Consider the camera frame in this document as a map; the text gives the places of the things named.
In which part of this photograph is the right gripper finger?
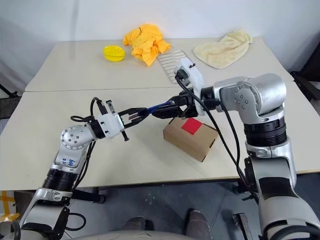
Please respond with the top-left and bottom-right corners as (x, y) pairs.
(150, 106), (183, 120)
(159, 97), (183, 109)

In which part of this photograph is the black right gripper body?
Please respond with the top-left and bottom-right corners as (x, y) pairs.
(177, 90), (201, 119)

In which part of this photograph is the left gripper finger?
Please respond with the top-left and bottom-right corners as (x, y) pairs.
(123, 114), (148, 129)
(118, 106), (148, 118)

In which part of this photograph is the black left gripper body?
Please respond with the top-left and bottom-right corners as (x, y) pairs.
(105, 99), (130, 143)

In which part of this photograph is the brown cardboard box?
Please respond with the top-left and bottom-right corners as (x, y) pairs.
(162, 117), (219, 164)

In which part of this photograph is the red tape patch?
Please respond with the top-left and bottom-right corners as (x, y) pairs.
(180, 118), (204, 137)

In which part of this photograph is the yellow star fruit toy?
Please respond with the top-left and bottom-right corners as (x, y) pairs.
(103, 44), (127, 63)

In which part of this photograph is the cream terry towel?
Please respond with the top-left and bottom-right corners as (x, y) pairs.
(192, 29), (254, 70)

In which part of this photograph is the crumpled yellow cloth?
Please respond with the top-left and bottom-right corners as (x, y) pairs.
(122, 23), (172, 68)

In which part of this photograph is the dark rounded shape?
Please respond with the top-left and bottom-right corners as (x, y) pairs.
(185, 209), (213, 237)
(123, 215), (154, 232)

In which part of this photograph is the grey robot torso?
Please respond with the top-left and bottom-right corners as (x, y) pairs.
(74, 229), (209, 240)

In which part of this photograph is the black tripod stand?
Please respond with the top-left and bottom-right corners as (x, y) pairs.
(0, 83), (19, 99)

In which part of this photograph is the black equipment stand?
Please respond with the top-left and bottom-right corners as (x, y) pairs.
(289, 70), (320, 101)

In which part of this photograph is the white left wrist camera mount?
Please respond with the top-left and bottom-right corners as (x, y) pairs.
(95, 112), (126, 139)

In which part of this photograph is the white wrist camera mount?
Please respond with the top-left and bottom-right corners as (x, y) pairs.
(174, 57), (206, 117)
(95, 112), (126, 139)

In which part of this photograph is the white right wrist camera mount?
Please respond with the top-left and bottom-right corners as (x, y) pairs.
(174, 57), (206, 117)

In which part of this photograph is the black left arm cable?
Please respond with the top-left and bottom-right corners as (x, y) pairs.
(67, 96), (107, 229)

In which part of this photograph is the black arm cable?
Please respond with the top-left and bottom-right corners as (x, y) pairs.
(174, 71), (260, 201)
(67, 96), (107, 229)

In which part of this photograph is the metal wire rack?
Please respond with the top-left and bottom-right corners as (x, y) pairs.
(157, 49), (191, 85)

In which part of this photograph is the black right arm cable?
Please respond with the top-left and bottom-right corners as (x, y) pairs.
(174, 71), (260, 201)

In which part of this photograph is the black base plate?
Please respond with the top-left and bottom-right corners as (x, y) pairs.
(0, 97), (21, 120)

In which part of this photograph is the metal floor bracket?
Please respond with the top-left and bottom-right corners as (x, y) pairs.
(232, 212), (251, 240)

